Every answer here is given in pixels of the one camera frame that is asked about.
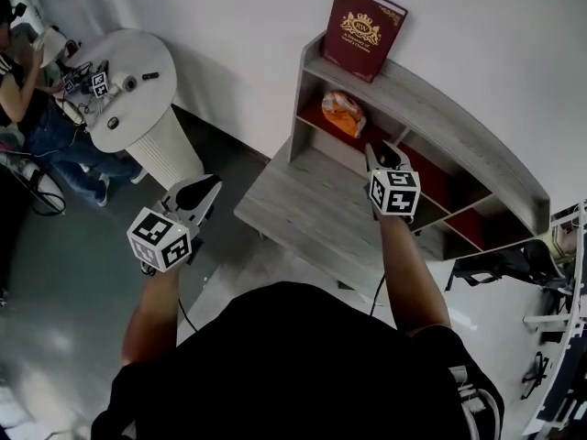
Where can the small round dark disc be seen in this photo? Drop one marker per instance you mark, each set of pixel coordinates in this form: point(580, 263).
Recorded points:
point(113, 123)

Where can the round white pedestal table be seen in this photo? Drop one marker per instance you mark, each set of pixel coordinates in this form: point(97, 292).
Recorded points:
point(142, 108)

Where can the person's torso in black shirt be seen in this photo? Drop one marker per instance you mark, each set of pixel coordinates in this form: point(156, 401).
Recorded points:
point(284, 365)

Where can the white standing device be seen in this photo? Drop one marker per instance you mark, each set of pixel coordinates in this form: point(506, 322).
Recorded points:
point(32, 186)

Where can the spare hand-held gripper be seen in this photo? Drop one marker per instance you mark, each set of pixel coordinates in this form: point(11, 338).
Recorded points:
point(98, 85)

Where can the white tape roll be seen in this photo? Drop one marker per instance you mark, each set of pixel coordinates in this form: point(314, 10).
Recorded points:
point(126, 83)

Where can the person's left forearm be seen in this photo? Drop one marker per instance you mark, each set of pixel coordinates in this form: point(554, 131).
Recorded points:
point(151, 310)

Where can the orange snack bag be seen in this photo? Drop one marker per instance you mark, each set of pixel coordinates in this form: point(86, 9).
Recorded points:
point(341, 113)

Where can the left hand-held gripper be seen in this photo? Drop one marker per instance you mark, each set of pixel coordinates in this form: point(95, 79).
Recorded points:
point(158, 241)

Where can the person's right forearm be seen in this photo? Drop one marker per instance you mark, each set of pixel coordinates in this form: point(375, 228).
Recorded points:
point(410, 273)

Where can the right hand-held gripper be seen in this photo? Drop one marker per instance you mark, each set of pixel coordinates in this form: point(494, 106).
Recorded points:
point(394, 195)

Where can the small black remote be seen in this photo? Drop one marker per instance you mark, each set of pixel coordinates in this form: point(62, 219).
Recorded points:
point(150, 76)

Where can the black office chair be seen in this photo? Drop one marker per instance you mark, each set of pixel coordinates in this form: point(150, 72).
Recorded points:
point(509, 264)

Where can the grey wooden shelf desk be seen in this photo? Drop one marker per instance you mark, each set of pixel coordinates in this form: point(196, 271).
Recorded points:
point(440, 117)

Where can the dark red hardcover book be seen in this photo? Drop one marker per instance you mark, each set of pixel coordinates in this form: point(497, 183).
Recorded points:
point(360, 35)

